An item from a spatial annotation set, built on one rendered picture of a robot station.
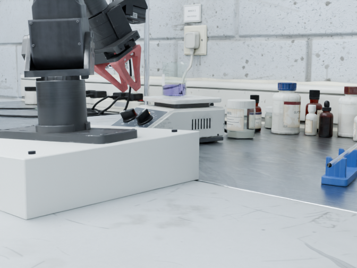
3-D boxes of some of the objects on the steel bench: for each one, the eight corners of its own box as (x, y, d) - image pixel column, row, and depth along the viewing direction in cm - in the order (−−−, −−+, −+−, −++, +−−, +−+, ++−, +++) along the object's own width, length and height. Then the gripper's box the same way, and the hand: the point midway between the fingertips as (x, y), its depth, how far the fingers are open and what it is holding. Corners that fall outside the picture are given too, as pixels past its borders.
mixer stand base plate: (92, 131, 122) (92, 127, 122) (41, 124, 135) (41, 120, 135) (180, 122, 144) (180, 117, 144) (129, 116, 157) (129, 112, 157)
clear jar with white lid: (238, 134, 119) (239, 98, 118) (260, 137, 115) (261, 100, 114) (220, 137, 115) (221, 99, 114) (242, 140, 111) (243, 101, 110)
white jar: (26, 105, 196) (25, 86, 195) (23, 103, 201) (23, 86, 201) (43, 104, 198) (42, 86, 198) (40, 103, 204) (40, 86, 203)
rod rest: (347, 187, 70) (348, 159, 69) (320, 184, 71) (321, 157, 71) (360, 173, 78) (362, 149, 78) (336, 170, 80) (337, 147, 79)
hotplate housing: (139, 150, 97) (139, 106, 96) (105, 141, 108) (105, 101, 107) (234, 141, 110) (235, 101, 109) (195, 133, 120) (196, 98, 119)
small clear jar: (279, 130, 129) (280, 107, 128) (261, 128, 132) (262, 107, 131) (286, 127, 133) (287, 106, 132) (268, 126, 135) (269, 105, 135)
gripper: (62, 25, 95) (102, 101, 101) (99, 16, 88) (139, 98, 94) (88, 9, 99) (125, 83, 105) (125, -1, 92) (162, 78, 98)
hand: (129, 86), depth 99 cm, fingers open, 3 cm apart
